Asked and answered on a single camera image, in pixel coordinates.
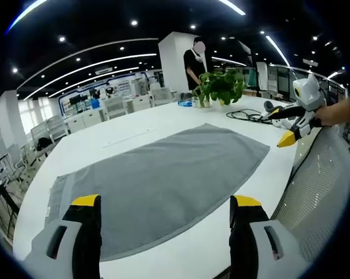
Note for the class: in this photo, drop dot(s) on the person's right hand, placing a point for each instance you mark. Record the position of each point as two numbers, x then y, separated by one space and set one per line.
330 114

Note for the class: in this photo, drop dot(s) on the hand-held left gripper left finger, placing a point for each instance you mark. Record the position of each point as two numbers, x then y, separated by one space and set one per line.
63 247

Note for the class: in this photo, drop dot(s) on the grey towel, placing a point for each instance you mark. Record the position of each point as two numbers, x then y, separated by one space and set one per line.
163 174

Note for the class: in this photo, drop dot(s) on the blue packet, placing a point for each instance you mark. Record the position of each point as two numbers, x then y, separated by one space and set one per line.
184 103

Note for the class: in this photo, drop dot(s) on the white and grey device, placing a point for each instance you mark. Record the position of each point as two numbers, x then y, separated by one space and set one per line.
279 123

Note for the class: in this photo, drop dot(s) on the white mesh office chair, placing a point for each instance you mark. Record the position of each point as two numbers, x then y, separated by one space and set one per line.
50 129
319 186
114 107
161 96

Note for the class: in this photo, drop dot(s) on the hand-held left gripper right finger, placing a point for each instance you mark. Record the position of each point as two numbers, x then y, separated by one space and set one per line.
259 247

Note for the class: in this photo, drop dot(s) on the white table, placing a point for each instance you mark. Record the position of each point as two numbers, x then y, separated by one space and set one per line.
134 125

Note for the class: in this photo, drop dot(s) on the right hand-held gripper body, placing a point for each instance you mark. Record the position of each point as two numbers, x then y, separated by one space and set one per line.
309 94

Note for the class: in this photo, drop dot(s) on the green potted plant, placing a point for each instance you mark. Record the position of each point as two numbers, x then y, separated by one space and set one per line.
221 85

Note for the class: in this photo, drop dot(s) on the black bag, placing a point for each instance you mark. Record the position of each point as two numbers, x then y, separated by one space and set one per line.
44 143

